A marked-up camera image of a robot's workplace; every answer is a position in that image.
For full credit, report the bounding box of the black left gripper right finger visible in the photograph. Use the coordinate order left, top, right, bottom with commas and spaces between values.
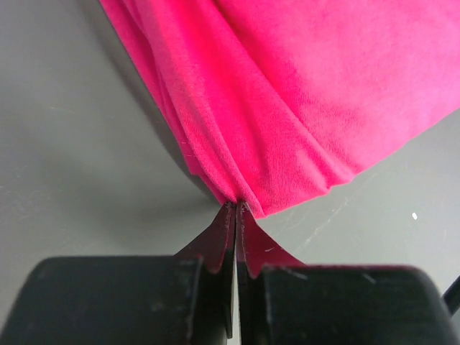
235, 203, 455, 344

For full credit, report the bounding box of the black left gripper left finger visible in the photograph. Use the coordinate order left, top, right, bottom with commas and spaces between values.
5, 203, 236, 344

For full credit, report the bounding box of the pink t shirt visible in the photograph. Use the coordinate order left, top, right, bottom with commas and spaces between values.
101, 1, 459, 218

